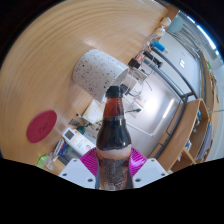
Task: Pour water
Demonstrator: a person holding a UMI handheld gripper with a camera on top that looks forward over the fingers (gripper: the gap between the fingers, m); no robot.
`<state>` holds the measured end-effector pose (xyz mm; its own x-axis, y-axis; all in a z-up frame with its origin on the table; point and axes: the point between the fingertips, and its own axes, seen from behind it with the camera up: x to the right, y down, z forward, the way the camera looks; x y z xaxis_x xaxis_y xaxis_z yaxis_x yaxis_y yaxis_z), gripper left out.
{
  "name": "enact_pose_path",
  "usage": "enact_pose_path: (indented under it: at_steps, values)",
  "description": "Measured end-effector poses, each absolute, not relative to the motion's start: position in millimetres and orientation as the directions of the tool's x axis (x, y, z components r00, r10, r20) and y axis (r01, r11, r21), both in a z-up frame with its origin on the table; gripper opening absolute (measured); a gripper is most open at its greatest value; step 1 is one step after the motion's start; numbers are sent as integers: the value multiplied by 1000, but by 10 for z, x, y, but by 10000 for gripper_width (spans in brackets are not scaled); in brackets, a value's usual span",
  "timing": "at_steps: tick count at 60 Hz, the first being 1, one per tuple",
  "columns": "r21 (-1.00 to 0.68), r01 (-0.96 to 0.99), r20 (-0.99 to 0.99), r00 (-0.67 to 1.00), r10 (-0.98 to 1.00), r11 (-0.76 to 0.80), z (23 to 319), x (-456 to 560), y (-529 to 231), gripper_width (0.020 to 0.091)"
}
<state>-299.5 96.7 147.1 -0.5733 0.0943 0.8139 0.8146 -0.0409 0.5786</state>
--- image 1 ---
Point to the small blue bottle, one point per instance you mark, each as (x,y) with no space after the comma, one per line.
(158,46)

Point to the wooden wall shelf unit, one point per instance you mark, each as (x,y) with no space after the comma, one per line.
(196,133)

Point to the clear blue pump bottle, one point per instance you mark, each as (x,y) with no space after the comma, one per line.
(60,150)

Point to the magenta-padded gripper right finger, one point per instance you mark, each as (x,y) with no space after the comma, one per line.
(150,172)

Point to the grey metal shelf frame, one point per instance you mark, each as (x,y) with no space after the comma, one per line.
(180,115)

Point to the flat round red coaster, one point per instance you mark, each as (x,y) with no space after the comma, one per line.
(41,126)

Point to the small white digital clock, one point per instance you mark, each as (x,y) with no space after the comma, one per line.
(69,134)

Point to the dark drink plastic bottle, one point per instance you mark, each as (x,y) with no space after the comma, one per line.
(112,146)

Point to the white crumpled tissue pack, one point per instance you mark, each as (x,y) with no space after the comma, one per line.
(93,111)

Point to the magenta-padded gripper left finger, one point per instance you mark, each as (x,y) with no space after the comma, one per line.
(76,173)

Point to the green snack packet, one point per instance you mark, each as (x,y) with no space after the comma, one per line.
(42,161)

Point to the white LED light bar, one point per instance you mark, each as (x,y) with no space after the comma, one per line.
(168,109)

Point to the speckled white ceramic cup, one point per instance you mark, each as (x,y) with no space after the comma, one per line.
(96,71)

